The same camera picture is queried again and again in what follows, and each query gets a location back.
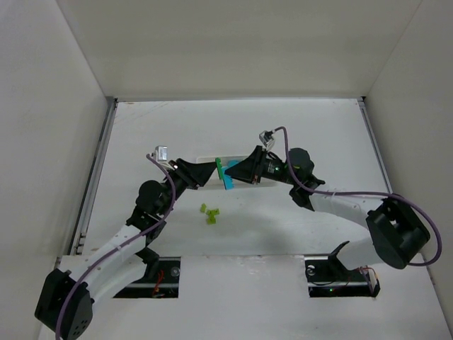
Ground blue long lego brick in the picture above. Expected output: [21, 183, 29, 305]
[222, 159, 241, 191]

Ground green lego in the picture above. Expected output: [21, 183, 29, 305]
[215, 157, 226, 181]

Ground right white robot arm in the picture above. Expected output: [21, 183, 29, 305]
[225, 146, 430, 270]

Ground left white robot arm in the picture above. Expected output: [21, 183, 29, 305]
[35, 159, 217, 339]

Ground white compartment tray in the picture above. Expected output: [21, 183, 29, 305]
[195, 155, 278, 190]

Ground lime lego cluster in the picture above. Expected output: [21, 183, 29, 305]
[205, 208, 220, 225]

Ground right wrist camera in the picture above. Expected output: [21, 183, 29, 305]
[259, 130, 275, 151]

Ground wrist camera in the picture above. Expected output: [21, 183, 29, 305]
[151, 145, 168, 163]
[259, 130, 275, 151]

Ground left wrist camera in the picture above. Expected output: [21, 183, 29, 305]
[151, 145, 168, 163]

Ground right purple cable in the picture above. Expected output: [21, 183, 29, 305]
[272, 126, 442, 266]

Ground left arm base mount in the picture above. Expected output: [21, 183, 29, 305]
[114, 256, 181, 299]

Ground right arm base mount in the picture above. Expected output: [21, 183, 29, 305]
[304, 242, 381, 298]

